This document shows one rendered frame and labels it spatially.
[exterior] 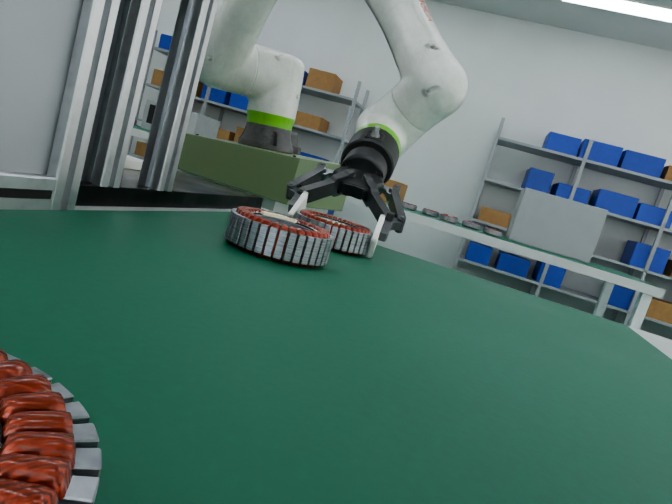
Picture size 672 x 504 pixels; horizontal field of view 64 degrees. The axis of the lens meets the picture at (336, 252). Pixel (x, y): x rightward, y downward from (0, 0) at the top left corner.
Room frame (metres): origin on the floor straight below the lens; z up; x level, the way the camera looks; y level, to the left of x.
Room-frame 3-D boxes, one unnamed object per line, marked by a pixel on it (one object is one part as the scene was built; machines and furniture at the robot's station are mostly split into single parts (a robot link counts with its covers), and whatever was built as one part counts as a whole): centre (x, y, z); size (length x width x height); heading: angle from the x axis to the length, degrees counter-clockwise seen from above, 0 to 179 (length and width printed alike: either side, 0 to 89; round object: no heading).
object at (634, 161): (6.41, -3.05, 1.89); 0.42 x 0.42 x 0.22; 77
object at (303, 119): (7.33, 0.83, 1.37); 0.42 x 0.40 x 0.18; 77
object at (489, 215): (6.73, -1.75, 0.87); 0.40 x 0.36 x 0.17; 167
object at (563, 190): (6.55, -2.46, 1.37); 0.42 x 0.36 x 0.18; 169
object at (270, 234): (0.56, 0.06, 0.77); 0.11 x 0.11 x 0.04
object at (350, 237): (0.75, 0.01, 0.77); 0.11 x 0.11 x 0.04
